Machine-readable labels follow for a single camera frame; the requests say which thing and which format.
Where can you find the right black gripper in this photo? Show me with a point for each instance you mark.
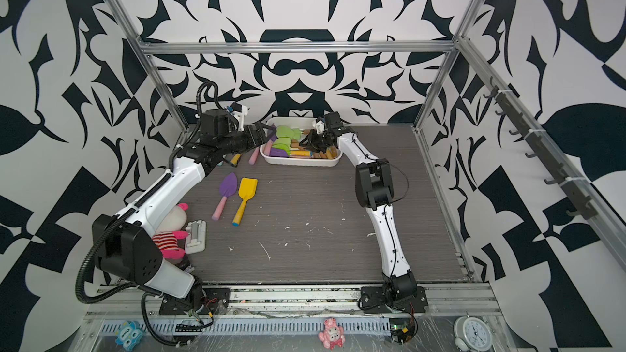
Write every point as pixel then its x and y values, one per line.
pixel 310 142

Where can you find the white alarm clock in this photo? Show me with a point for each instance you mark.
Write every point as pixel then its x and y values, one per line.
pixel 472 334

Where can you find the white slotted cable duct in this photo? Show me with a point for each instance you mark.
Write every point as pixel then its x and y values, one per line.
pixel 264 327

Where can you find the yellow toy shovel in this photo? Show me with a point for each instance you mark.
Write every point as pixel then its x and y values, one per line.
pixel 247 190

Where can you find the pink bear toy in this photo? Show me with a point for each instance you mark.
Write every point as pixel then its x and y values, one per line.
pixel 333 334

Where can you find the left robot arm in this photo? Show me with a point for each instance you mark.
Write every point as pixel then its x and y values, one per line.
pixel 123 243

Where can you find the green shovel wooden handle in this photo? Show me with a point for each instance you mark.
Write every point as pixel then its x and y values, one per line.
pixel 288 134

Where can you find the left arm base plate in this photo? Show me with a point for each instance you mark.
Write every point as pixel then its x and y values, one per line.
pixel 205 301

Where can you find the blue owl toy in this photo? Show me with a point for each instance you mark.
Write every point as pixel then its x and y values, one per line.
pixel 129 335

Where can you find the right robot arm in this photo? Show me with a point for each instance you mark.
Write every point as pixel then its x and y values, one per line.
pixel 375 192

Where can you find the white plastic storage box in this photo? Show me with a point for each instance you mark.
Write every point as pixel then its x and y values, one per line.
pixel 330 158

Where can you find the green shovel yellow handle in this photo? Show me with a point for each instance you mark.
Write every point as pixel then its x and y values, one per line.
pixel 235 160

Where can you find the black wall hook rack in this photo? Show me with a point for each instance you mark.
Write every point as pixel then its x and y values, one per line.
pixel 543 148

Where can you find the small green circuit board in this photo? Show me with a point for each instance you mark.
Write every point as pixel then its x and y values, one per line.
pixel 403 330

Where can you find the purple pointed shovel pink handle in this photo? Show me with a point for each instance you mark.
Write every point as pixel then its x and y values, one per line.
pixel 227 189

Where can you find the white brush block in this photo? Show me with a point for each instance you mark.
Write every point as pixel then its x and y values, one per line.
pixel 196 237

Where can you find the pink striped plush doll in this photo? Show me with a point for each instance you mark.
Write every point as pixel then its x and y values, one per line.
pixel 170 235

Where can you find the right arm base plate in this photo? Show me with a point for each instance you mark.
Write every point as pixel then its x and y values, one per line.
pixel 379 300

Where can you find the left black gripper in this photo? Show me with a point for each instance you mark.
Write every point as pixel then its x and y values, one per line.
pixel 260 139

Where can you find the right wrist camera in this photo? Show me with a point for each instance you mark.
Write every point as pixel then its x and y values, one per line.
pixel 319 126

